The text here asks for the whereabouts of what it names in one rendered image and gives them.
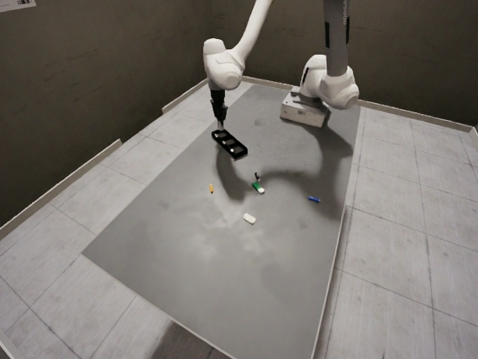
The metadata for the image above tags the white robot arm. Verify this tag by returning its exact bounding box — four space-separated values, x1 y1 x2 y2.
203 0 359 110

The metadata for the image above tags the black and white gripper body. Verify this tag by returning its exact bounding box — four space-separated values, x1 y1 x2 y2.
210 89 226 108

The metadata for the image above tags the black rack of three bins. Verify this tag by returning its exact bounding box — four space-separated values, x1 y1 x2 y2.
212 129 248 159

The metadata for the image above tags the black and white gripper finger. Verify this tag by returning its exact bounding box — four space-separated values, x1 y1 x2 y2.
216 102 228 131
210 99 219 130

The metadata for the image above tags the white domino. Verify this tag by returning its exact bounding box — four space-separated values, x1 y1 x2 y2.
243 213 256 224

